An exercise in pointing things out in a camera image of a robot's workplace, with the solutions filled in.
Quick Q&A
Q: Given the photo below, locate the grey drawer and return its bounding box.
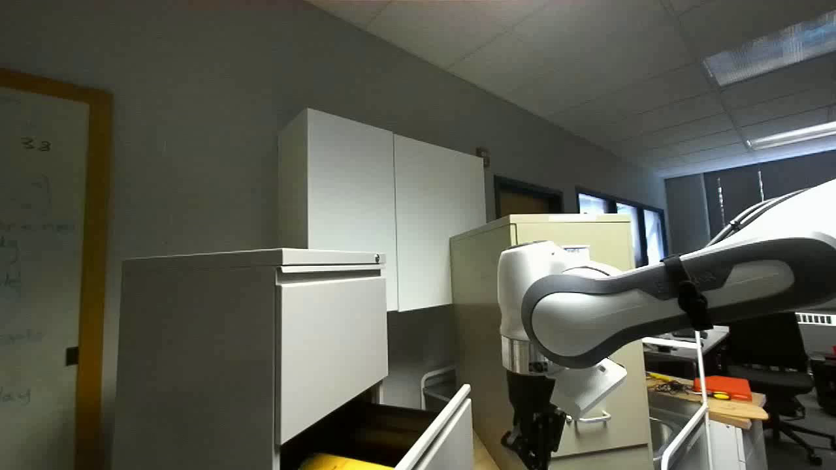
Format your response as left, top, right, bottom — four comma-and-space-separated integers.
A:
393, 382, 479, 470

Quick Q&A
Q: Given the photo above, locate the wooden desk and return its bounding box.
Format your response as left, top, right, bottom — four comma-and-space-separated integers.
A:
645, 371, 770, 430

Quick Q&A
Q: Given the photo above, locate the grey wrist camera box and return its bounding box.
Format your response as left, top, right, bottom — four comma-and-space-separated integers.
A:
556, 357, 629, 422

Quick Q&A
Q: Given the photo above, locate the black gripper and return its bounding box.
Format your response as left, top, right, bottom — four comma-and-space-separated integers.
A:
508, 371, 569, 470

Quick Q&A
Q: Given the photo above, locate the white wall cabinet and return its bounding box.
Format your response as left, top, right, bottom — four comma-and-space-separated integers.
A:
277, 107, 490, 314

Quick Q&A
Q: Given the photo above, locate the white metal frame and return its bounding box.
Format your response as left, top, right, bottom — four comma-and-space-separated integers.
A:
642, 324, 736, 470

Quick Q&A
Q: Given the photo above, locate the narrow ceiling light panel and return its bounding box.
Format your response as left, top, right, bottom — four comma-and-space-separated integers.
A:
742, 115, 836, 154

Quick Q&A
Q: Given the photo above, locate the whiteboard with wooden frame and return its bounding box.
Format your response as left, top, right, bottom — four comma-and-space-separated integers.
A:
0, 68, 116, 470

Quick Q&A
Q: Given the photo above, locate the orange tool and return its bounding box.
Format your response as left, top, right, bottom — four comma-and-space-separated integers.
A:
691, 374, 752, 404

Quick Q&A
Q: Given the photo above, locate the beige metal filing cabinet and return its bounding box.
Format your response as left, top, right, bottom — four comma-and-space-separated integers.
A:
446, 212, 653, 470

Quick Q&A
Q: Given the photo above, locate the silver filing cabinet handle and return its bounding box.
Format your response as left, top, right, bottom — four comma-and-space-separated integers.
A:
569, 409, 615, 438

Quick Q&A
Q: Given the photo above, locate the large ceiling light panel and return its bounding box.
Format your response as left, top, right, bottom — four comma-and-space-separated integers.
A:
701, 9, 836, 88

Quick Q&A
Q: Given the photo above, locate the black office chair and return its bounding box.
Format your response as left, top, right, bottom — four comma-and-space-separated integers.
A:
726, 311, 836, 464

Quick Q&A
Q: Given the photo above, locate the grey small drawer cabinet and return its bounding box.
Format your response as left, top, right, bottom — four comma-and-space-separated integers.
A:
112, 244, 393, 470

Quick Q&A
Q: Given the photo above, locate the yellow object in drawer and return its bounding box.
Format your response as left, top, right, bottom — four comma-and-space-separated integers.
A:
299, 448, 398, 470

